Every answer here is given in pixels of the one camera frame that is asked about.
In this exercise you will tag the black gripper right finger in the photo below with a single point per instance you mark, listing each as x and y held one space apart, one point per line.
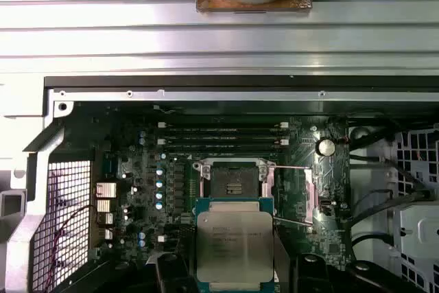
308 276

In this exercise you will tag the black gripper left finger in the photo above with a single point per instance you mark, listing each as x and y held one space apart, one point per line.
171 276

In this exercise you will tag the silver CPU chip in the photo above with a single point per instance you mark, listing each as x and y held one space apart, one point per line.
235 248

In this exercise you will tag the metal socket cover frame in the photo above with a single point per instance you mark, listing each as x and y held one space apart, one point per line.
310 200

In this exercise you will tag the CPU socket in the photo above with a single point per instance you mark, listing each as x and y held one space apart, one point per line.
233 178

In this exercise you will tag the black clip RAM slot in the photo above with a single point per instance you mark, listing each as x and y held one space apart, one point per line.
223 133
223 151

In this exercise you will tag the white clip RAM slot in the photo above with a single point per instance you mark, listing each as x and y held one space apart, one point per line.
223 125
223 142

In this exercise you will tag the square black chip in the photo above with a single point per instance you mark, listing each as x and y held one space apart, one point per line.
332 247

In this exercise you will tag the black internal USB port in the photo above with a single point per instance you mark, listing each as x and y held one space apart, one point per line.
326 203

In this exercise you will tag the small silver finned heatsink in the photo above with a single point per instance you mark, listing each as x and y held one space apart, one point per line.
104 190
104 205

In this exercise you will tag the green motherboard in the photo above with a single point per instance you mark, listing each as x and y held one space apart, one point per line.
329 176

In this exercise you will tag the silver metal drive cage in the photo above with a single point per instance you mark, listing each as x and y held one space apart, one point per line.
418 231

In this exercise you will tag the silver coin battery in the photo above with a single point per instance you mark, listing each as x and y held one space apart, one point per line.
325 147

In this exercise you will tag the black silver PC case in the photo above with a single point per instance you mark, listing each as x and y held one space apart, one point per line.
240 82

